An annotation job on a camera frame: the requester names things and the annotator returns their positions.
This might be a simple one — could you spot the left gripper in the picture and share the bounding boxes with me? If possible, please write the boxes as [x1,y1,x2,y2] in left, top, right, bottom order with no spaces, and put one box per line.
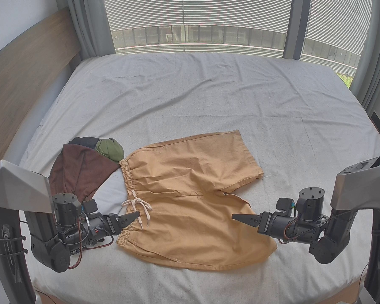
[88,213,121,243]

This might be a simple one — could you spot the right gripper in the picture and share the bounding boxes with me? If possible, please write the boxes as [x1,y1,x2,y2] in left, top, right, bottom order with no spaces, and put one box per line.
[258,212,296,240]

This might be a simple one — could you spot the tan drawstring shorts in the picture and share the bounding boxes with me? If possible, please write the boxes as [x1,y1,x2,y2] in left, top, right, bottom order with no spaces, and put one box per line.
[115,129,278,271]

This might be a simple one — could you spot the bed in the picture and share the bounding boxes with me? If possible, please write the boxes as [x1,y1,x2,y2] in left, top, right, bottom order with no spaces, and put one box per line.
[0,7,380,304]

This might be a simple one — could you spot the pale blue garment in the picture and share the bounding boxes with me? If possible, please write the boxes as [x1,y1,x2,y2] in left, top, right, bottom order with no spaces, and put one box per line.
[93,170,129,214]

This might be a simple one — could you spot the brown garment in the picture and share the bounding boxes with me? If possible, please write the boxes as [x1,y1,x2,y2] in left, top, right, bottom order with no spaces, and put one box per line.
[49,144,121,202]

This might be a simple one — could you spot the green garment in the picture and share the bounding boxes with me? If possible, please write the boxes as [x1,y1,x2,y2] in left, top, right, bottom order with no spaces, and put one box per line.
[95,138,125,163]

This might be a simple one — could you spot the black garment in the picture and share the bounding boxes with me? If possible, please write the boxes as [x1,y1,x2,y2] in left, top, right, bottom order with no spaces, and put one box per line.
[68,136,100,149]

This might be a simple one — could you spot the grey-green curtain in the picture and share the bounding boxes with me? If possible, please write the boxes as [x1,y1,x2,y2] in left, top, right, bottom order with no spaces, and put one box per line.
[52,0,116,59]
[348,0,380,115]

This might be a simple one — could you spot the window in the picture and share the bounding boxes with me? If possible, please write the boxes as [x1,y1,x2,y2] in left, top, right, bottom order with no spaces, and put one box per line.
[100,0,372,75]

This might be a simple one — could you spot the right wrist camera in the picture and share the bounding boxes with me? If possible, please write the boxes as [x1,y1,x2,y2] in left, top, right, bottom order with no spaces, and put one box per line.
[276,198,294,216]

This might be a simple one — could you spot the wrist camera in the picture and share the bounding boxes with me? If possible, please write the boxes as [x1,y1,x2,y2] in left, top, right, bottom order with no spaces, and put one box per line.
[80,199,99,214]
[276,198,294,216]

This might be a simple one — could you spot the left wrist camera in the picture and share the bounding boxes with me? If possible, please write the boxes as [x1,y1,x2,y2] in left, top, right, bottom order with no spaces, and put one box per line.
[80,199,99,214]

